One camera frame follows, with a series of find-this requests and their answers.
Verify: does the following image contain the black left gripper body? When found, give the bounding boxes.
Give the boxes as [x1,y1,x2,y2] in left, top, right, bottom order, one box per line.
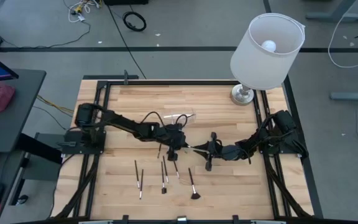
[159,123,186,150]

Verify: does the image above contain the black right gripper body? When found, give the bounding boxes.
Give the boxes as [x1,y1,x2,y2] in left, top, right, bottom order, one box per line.
[206,132,229,172]

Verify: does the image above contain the black fan makeup brush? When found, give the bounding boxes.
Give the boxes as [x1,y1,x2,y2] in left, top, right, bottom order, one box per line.
[188,167,202,200]

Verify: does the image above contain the clear plastic bag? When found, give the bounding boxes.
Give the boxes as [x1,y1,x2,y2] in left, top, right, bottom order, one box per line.
[162,106,198,126]

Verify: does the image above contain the white table lamp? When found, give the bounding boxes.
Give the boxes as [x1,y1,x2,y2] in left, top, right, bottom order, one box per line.
[229,12,306,106]

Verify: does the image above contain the black desk support beam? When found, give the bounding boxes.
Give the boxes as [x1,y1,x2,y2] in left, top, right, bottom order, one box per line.
[16,133,63,165]

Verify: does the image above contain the black floor box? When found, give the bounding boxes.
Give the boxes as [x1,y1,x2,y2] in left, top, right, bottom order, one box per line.
[103,0,150,6]

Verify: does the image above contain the black side desk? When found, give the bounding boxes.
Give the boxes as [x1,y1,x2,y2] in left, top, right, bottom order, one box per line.
[0,68,47,154]

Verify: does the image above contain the gray desk leg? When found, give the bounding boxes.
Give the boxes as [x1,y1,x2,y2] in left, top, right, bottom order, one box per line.
[305,0,358,23]

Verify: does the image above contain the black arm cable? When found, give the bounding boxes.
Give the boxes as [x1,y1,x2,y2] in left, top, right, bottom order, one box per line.
[175,113,189,129]
[140,111,167,126]

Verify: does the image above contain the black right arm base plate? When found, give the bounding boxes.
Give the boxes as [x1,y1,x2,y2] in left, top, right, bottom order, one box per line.
[259,130,310,157]

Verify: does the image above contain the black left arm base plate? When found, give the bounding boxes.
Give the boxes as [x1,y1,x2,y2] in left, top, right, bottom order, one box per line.
[61,129,107,156]

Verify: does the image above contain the yellow cables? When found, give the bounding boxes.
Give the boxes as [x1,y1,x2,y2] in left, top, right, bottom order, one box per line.
[35,95,75,114]

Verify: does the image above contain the coiled black cable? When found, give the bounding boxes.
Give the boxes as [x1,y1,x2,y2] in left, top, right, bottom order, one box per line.
[122,11,147,32]

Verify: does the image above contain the white cable bundle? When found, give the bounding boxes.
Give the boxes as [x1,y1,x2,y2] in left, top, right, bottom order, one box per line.
[62,0,102,24]

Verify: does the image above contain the white floor cable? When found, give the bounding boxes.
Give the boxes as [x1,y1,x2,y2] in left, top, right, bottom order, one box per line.
[327,12,358,68]

